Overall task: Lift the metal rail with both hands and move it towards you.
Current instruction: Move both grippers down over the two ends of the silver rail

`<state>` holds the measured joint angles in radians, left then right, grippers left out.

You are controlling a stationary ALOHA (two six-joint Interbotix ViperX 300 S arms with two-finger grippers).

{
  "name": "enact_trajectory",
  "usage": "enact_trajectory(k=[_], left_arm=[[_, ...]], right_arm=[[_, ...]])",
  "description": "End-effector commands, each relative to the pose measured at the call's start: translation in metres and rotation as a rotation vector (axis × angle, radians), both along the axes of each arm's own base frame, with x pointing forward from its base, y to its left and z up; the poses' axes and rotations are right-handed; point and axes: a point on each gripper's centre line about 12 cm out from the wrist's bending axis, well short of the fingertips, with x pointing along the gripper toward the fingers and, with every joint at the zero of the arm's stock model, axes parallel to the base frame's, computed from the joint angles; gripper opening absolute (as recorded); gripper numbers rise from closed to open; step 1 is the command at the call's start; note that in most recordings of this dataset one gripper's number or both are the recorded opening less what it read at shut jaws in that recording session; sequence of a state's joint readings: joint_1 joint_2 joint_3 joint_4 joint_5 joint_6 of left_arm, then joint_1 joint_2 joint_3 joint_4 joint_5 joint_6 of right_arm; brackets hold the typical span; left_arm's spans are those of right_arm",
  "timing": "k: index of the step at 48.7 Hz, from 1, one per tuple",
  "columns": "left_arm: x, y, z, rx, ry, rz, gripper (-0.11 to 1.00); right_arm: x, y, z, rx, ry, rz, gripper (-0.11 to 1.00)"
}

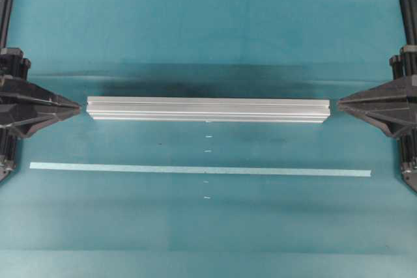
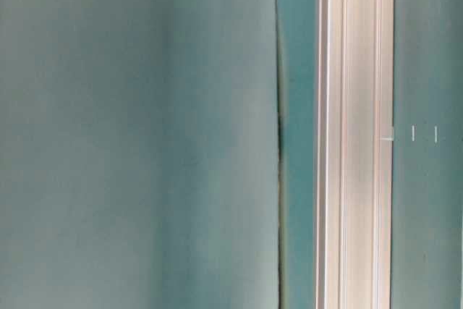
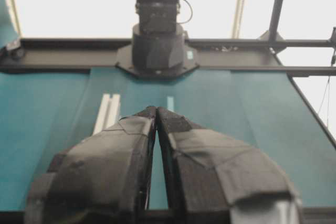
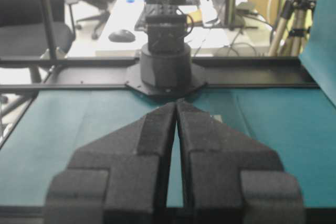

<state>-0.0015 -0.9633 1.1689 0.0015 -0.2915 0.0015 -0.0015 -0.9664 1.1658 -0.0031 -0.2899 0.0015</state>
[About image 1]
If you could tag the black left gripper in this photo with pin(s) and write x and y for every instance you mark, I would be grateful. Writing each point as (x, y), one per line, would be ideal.
(24, 120)

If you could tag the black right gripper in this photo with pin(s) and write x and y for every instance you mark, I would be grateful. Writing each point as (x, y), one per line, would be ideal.
(393, 122)

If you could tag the silver aluminium extrusion rail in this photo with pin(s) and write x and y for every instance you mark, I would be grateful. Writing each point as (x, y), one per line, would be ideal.
(208, 109)

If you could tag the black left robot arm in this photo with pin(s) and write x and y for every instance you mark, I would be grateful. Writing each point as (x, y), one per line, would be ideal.
(9, 142)

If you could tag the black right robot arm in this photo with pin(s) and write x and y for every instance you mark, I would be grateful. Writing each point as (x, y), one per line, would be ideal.
(391, 107)

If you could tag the light blue tape strip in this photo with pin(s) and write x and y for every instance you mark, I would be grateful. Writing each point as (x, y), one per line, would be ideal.
(198, 170)

